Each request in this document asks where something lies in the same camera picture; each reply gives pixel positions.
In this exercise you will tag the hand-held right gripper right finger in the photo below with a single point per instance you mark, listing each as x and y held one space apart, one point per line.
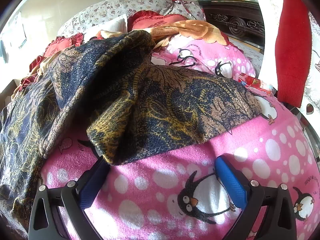
231 182

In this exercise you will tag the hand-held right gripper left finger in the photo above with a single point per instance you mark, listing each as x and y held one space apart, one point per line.
92 183

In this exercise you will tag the dark patterned knit garment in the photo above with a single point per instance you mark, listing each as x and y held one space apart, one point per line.
150 100

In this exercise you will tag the pink penguin print blanket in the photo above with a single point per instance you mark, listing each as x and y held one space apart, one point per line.
175 160

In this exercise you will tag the red snack packet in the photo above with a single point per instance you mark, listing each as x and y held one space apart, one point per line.
255 82

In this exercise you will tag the floral bedsheet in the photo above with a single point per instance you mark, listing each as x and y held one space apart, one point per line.
252 60

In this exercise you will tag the red knit garment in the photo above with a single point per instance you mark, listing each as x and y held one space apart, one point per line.
292 55

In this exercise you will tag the large red heart pillow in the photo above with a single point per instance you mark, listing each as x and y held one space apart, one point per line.
57 46

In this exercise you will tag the orange and red blanket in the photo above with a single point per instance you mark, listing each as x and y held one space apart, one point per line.
195 30

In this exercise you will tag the white pillow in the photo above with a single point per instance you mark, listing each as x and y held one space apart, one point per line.
112 25

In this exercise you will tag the dark carved wooden headboard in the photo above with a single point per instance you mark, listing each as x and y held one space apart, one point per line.
237 22

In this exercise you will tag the small red heart pillow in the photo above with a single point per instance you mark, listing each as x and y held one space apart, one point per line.
150 20

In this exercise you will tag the floral long pillow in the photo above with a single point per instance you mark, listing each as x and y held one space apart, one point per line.
112 5

